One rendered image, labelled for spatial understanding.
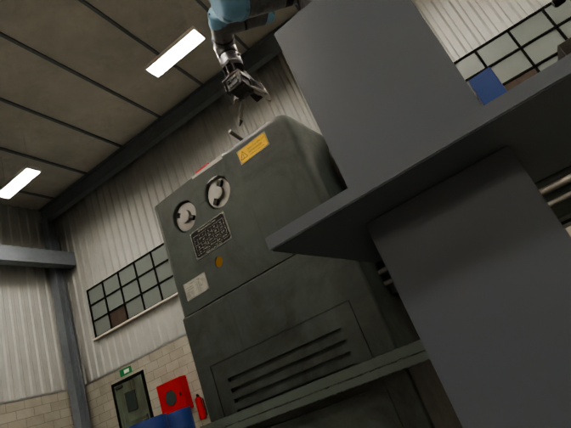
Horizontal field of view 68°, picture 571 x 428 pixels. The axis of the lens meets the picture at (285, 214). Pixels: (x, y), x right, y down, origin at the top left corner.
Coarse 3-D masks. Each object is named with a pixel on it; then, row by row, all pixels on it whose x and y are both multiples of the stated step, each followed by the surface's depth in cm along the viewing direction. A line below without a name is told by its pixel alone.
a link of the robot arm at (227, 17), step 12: (216, 0) 78; (228, 0) 75; (240, 0) 76; (252, 0) 76; (264, 0) 77; (276, 0) 78; (216, 12) 82; (228, 12) 77; (240, 12) 78; (252, 12) 79; (264, 12) 81
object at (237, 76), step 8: (224, 64) 141; (232, 64) 141; (240, 64) 144; (224, 72) 141; (232, 72) 138; (240, 72) 139; (224, 80) 140; (232, 80) 138; (240, 80) 137; (248, 80) 142; (232, 88) 138; (240, 88) 140; (248, 88) 141; (240, 96) 143; (248, 96) 144
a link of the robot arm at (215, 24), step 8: (208, 16) 135; (216, 16) 134; (216, 24) 135; (224, 24) 135; (232, 24) 137; (240, 24) 138; (216, 32) 138; (224, 32) 138; (232, 32) 140; (216, 40) 142; (224, 40) 141; (232, 40) 144
